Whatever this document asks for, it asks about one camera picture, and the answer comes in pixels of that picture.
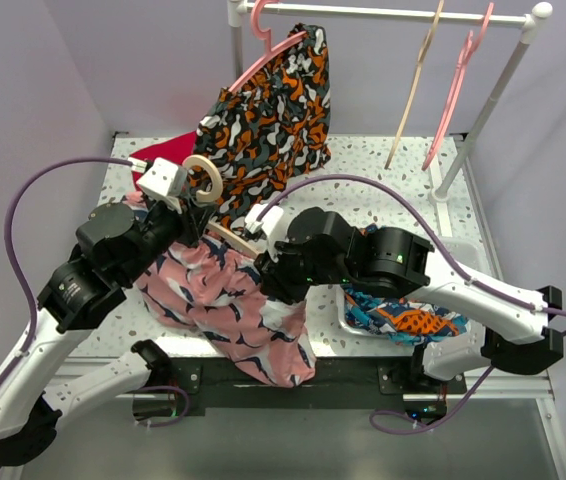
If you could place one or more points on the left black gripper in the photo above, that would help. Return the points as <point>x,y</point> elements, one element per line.
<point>191,221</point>

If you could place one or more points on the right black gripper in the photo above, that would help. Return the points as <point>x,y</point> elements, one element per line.
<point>274,278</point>

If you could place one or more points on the pink navy patterned shorts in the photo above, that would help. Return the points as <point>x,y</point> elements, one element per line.
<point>215,290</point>

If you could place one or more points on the beige wooden hanger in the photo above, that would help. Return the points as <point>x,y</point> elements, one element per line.
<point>209,196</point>
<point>425,45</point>

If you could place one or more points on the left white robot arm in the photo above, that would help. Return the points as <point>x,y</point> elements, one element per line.
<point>73,303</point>

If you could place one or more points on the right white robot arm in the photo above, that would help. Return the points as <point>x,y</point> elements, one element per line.
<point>514,335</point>

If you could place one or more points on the blue orange patterned shorts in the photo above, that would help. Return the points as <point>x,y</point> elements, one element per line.
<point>403,320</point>

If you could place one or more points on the orange black camo shorts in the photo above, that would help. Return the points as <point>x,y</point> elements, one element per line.
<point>273,128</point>

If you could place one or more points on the left pink hanger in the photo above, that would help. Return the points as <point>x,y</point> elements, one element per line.
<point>270,51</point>

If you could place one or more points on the pink hanger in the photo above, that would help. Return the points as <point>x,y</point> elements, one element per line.
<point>270,51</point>
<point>470,45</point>

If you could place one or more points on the right pink hanger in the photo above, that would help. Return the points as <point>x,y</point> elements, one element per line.
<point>470,45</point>

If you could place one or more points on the red folded cloth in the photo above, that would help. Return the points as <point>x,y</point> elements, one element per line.
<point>176,150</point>

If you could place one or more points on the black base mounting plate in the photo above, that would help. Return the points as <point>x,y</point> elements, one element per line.
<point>194,385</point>

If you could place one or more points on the white plastic basket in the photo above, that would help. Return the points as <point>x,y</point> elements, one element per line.
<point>353,325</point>

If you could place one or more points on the white clothes rack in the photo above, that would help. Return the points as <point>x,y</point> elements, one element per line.
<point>529,25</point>

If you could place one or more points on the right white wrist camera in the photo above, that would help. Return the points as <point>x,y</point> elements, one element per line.
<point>268,220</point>

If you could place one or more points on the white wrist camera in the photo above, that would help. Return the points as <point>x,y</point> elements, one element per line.
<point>164,181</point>
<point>268,220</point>

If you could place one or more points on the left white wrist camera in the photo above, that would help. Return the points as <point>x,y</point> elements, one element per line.
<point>164,181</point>

